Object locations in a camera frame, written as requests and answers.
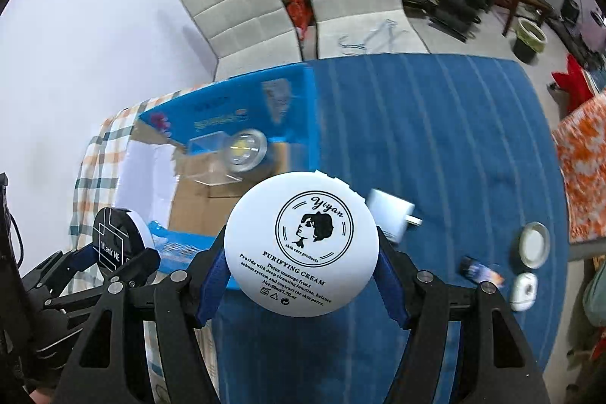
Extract white round lid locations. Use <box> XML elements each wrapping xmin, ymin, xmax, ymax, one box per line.
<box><xmin>519</xmin><ymin>221</ymin><xmax>551</xmax><ymax>269</ymax></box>

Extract dark bucket light rim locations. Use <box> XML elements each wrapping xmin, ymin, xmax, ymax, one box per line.
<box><xmin>512</xmin><ymin>17</ymin><xmax>549</xmax><ymax>64</ymax></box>

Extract clear acrylic stand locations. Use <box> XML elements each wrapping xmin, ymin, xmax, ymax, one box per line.
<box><xmin>173</xmin><ymin>132</ymin><xmax>247</xmax><ymax>188</ymax></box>

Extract black round compact case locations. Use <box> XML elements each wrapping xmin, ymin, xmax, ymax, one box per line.
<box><xmin>92</xmin><ymin>207</ymin><xmax>155</xmax><ymax>280</ymax></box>

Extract red plastic bag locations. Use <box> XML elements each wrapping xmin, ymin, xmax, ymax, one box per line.
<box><xmin>285</xmin><ymin>0</ymin><xmax>316</xmax><ymax>38</ymax></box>

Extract blue striped tablecloth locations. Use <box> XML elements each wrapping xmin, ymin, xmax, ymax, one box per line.
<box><xmin>212</xmin><ymin>53</ymin><xmax>570</xmax><ymax>404</ymax></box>

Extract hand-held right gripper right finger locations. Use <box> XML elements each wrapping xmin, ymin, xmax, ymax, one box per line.
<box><xmin>373</xmin><ymin>237</ymin><xmax>553</xmax><ymax>404</ymax></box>

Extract grey green cloth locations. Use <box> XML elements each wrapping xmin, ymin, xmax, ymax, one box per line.
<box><xmin>581</xmin><ymin>269</ymin><xmax>606</xmax><ymax>331</ymax></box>

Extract blue cardboard box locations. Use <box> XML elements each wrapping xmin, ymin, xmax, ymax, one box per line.
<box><xmin>116</xmin><ymin>62</ymin><xmax>322</xmax><ymax>404</ymax></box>

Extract red star-shaped cushion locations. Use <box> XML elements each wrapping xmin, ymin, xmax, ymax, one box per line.
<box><xmin>550</xmin><ymin>54</ymin><xmax>600</xmax><ymax>114</ymax></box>

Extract white charger plug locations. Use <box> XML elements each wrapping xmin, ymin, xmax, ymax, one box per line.
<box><xmin>367</xmin><ymin>189</ymin><xmax>423</xmax><ymax>245</ymax></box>

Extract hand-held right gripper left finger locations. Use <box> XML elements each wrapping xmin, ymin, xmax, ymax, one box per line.
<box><xmin>57</xmin><ymin>228</ymin><xmax>237</xmax><ymax>404</ymax></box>

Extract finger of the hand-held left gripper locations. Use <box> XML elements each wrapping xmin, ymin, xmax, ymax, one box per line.
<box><xmin>21</xmin><ymin>242</ymin><xmax>104</xmax><ymax>297</ymax></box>
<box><xmin>47</xmin><ymin>249</ymin><xmax>162</xmax><ymax>316</ymax></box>

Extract wire clothes hangers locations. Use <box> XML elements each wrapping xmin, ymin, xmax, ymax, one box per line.
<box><xmin>338</xmin><ymin>20</ymin><xmax>411</xmax><ymax>55</ymax></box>

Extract small dark packet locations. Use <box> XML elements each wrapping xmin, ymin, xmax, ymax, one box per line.
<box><xmin>459</xmin><ymin>256</ymin><xmax>504</xmax><ymax>289</ymax></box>

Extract checkered cloth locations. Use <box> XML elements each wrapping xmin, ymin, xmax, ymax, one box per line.
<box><xmin>69</xmin><ymin>89</ymin><xmax>190</xmax><ymax>404</ymax></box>

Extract silver round tin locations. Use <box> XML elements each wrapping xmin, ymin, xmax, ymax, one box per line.
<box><xmin>222</xmin><ymin>128</ymin><xmax>269</xmax><ymax>174</ymax></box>

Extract white round cream jar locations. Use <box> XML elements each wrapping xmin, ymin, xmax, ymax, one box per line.
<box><xmin>224</xmin><ymin>171</ymin><xmax>380</xmax><ymax>317</ymax></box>

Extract small white oval case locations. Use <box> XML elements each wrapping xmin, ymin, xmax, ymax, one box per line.
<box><xmin>510</xmin><ymin>272</ymin><xmax>541</xmax><ymax>314</ymax></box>

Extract orange floral cloth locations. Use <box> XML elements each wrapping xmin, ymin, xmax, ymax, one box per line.
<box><xmin>551</xmin><ymin>89</ymin><xmax>606</xmax><ymax>244</ymax></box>

